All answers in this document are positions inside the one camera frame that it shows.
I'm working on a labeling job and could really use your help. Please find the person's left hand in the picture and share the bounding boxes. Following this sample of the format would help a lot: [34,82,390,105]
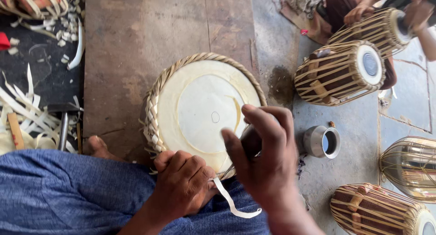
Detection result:
[153,150,218,217]

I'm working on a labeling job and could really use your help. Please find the person's right hand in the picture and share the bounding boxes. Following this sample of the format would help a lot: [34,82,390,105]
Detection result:
[221,104,301,209]

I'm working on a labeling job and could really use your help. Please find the drum head with braided rim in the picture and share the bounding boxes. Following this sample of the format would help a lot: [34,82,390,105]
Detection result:
[141,52,268,181]

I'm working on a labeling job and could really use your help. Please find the dark metal cutting tool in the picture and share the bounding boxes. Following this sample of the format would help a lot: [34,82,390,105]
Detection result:
[221,124,263,180]

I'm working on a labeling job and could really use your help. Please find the person's foot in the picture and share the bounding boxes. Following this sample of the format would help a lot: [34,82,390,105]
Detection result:
[86,136,123,161]

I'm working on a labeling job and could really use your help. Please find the brown wooden board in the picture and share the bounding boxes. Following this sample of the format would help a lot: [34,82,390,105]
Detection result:
[83,0,261,162]

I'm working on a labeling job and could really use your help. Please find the person's blue trousers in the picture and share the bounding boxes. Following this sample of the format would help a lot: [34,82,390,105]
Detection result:
[0,148,271,235]

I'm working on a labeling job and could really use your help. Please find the steel cup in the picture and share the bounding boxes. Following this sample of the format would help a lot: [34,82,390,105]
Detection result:
[302,125,341,159]

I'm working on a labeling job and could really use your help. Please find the curved white hide strip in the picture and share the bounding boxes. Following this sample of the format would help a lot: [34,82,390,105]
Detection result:
[67,20,84,71]

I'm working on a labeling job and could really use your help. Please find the heap of white hide offcuts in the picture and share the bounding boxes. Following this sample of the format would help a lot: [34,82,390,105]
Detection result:
[0,63,82,156]

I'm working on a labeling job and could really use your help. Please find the black floor mat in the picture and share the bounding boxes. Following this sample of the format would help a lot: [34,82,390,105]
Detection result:
[0,14,85,108]

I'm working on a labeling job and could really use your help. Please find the flat wooden stick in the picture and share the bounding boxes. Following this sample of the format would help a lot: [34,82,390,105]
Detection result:
[7,112,25,151]

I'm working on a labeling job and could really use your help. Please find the heap of grey cloth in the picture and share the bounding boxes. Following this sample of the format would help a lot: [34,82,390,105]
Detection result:
[279,0,328,20]

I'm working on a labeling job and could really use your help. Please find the red cloth piece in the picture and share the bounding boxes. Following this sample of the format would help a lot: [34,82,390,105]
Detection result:
[0,32,11,52]

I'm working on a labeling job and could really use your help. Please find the hammer with metal handle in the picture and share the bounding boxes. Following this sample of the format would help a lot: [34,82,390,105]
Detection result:
[47,103,83,152]

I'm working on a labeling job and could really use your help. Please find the wooden strapped drum, white head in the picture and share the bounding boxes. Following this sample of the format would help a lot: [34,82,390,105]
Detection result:
[294,40,387,107]
[328,7,416,59]

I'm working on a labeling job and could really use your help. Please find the reddish wooden strapped drum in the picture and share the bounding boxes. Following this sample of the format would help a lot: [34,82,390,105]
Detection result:
[330,183,436,235]

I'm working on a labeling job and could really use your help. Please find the strapped drum shell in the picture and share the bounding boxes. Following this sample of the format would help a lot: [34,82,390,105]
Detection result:
[0,0,69,20]

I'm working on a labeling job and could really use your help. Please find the shiny metal strapped drum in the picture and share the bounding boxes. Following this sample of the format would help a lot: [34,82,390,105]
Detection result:
[379,136,436,204]

